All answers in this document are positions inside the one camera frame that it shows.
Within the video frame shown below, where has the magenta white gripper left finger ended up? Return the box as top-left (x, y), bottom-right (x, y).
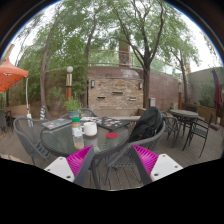
top-left (45, 145), bottom-right (94, 186)

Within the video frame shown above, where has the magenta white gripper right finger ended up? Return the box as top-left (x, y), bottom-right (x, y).
top-left (131, 144), bottom-right (182, 185)

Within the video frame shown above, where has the grey wicker chair right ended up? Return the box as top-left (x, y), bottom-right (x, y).
top-left (105, 122), bottom-right (166, 185)

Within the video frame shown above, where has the grey wicker chair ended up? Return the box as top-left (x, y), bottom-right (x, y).
top-left (13, 117), bottom-right (51, 162)
top-left (80, 108), bottom-right (96, 117)
top-left (105, 122), bottom-right (166, 185)

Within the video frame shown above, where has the round glass patio table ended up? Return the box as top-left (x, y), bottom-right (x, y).
top-left (40, 117), bottom-right (131, 190)

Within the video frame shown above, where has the clear bottle green cap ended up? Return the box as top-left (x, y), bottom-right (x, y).
top-left (72, 117), bottom-right (84, 150)

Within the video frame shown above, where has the white ceramic mug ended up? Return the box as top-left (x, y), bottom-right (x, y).
top-left (83, 122), bottom-right (97, 137)

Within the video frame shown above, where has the black backpack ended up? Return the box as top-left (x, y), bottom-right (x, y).
top-left (129, 106), bottom-right (163, 142)

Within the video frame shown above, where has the grey laptop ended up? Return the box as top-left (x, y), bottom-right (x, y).
top-left (43, 118), bottom-right (72, 130)

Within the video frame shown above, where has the red round coaster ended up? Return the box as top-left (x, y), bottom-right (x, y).
top-left (106, 132), bottom-right (118, 139)

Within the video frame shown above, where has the black sticker-covered laptop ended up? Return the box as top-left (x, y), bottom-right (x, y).
top-left (96, 117), bottom-right (129, 131)

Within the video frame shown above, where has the grey wicker chair far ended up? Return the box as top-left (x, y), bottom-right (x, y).
top-left (80, 108), bottom-right (96, 117)

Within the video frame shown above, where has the grey wicker chair left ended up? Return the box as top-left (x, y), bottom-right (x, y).
top-left (13, 117), bottom-right (51, 162)

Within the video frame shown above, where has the black metal chair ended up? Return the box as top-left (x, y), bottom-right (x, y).
top-left (184, 113), bottom-right (214, 148)

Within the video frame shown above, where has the round dark background table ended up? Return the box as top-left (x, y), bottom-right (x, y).
top-left (170, 109), bottom-right (199, 134)

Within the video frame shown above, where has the potted green plant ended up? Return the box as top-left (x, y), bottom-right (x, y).
top-left (64, 97), bottom-right (82, 119)

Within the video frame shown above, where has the closed maroon umbrella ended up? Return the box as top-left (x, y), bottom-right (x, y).
top-left (212, 67), bottom-right (222, 123)

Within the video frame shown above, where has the orange patio umbrella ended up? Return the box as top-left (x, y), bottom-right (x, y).
top-left (0, 59), bottom-right (28, 92)

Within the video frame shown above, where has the globe lamp post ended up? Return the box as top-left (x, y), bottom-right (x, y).
top-left (66, 66), bottom-right (73, 101)

